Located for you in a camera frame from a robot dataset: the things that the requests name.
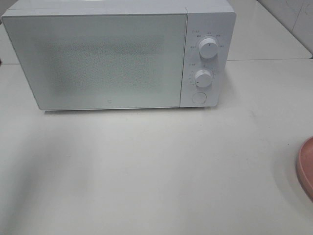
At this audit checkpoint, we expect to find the round door release button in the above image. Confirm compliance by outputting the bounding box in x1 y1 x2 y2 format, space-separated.
192 92 207 105

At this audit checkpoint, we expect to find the pink round plate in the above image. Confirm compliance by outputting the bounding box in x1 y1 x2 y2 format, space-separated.
296 137 313 201

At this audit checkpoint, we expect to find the white microwave door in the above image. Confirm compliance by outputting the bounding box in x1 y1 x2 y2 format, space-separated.
3 14 186 111

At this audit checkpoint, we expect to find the upper white power knob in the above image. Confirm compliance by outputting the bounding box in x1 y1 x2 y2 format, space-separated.
198 37 219 59

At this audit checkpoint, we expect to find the white microwave oven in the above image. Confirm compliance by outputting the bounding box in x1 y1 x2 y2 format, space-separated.
1 0 236 108

